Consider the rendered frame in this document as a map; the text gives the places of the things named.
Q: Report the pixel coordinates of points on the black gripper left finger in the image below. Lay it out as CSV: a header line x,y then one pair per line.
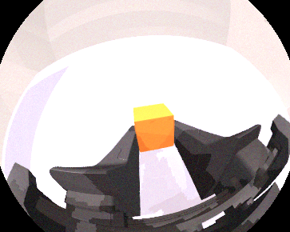
x,y
117,174

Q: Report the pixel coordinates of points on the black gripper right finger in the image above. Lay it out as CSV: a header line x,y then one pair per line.
x,y
206,155

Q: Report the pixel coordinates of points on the orange block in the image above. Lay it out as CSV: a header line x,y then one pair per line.
x,y
154,127

